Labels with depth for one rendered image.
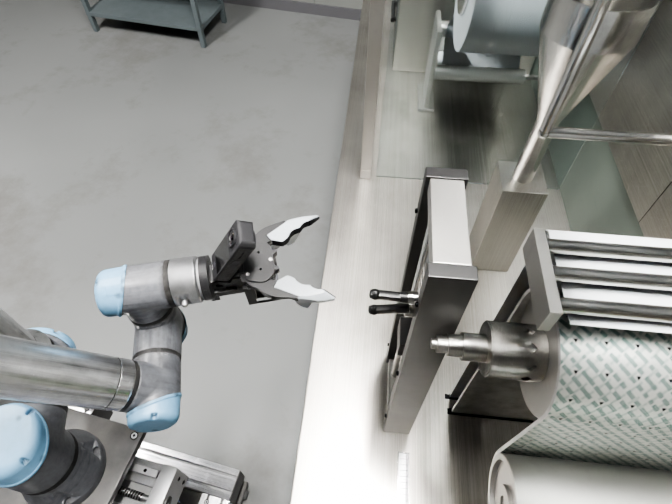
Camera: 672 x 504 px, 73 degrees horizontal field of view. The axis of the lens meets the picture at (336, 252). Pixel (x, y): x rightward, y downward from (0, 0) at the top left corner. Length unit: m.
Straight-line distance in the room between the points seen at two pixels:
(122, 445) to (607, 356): 0.92
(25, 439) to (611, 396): 0.84
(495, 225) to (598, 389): 0.58
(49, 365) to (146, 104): 2.80
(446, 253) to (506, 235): 0.59
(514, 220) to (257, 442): 1.29
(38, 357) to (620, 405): 0.67
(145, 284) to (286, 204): 1.81
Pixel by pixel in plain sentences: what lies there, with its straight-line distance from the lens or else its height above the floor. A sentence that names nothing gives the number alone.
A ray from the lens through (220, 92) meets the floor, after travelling 3.35.
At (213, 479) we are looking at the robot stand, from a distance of 1.66.
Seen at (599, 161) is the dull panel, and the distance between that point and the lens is 1.25.
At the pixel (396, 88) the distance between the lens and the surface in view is 1.15.
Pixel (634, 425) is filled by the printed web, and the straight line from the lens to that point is 0.57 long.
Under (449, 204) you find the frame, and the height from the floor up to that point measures 1.44.
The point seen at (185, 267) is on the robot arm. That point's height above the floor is 1.25.
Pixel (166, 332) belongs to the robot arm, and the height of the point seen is 1.15.
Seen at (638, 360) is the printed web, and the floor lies 1.40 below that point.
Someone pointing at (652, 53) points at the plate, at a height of 1.34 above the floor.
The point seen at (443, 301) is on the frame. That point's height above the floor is 1.40.
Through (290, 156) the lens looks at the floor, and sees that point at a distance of 2.77.
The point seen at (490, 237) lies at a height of 1.03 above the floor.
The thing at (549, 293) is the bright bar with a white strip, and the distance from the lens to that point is 0.47.
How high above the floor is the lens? 1.82
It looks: 53 degrees down
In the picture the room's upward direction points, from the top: straight up
